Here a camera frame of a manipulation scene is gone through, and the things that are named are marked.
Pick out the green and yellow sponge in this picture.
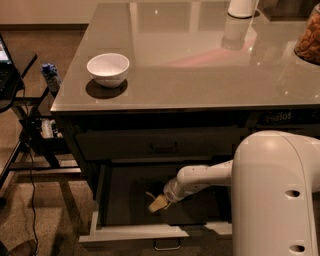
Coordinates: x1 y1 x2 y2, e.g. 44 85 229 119
146 182 165 200

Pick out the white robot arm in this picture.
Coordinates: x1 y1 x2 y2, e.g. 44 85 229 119
149 130 320 256

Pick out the open grey middle drawer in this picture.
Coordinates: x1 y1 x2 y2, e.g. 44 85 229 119
79 165 232 251

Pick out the closed grey top drawer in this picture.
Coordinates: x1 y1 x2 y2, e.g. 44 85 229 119
76 127 249 161

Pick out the grey drawer cabinet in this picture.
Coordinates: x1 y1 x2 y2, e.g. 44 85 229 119
51 1 320 186

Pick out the white ceramic bowl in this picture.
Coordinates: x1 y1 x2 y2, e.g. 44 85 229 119
87 53 130 88

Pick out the blue capped water bottle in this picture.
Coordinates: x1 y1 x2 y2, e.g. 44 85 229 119
41 63 62 93

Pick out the black laptop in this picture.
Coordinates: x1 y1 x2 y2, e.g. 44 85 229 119
0 34 19 94

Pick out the white cylindrical container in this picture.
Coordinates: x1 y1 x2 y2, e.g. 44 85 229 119
228 0 258 19

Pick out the clear jar of snacks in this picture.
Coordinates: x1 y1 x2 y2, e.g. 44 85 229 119
294 3 320 65

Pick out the black side table frame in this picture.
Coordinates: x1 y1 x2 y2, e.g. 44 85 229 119
0 51 78 187

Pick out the black power cable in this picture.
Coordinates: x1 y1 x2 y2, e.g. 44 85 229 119
19 83 40 256

